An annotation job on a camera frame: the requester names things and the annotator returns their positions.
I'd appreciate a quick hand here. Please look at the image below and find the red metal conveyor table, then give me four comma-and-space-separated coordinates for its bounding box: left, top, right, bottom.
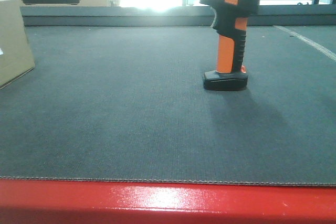
1, 5, 335, 223

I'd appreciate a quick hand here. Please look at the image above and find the brown cardboard package box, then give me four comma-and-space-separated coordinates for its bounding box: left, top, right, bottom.
1, 0, 35, 88

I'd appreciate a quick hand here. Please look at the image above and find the dark grey conveyor belt mat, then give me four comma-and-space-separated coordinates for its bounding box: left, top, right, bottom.
1, 26, 335, 186

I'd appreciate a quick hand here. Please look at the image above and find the orange black barcode scanner gun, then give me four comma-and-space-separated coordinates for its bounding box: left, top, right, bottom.
199, 0, 260, 91

